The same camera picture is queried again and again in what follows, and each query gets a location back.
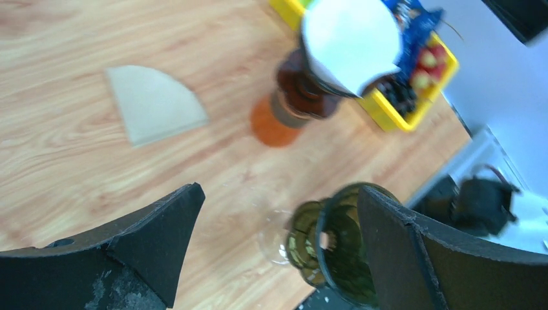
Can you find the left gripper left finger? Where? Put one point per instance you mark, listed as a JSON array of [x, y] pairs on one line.
[[133, 262]]

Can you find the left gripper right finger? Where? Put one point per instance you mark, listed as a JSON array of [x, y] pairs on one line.
[[419, 263]]

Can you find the olive plastic coffee dripper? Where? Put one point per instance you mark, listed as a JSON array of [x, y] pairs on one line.
[[325, 244]]

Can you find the brown paper coffee filter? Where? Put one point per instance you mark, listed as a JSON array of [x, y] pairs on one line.
[[153, 105]]

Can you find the brown plastic coffee dripper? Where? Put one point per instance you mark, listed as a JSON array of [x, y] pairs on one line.
[[306, 94]]

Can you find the white paper coffee filter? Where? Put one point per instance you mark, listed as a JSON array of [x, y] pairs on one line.
[[351, 44]]

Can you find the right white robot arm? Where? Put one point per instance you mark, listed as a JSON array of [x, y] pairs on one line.
[[486, 205]]

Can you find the clear glass beaker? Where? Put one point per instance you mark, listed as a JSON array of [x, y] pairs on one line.
[[272, 236]]

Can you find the dark grape bunch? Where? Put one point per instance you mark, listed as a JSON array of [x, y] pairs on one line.
[[400, 95]]

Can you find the red apples cluster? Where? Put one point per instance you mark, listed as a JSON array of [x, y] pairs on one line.
[[431, 64]]

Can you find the blue chips bag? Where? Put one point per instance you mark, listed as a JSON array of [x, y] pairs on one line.
[[416, 24]]

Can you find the yellow plastic tray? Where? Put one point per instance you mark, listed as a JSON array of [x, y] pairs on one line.
[[375, 103]]

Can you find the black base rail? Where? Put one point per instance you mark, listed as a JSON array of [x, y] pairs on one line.
[[324, 299]]

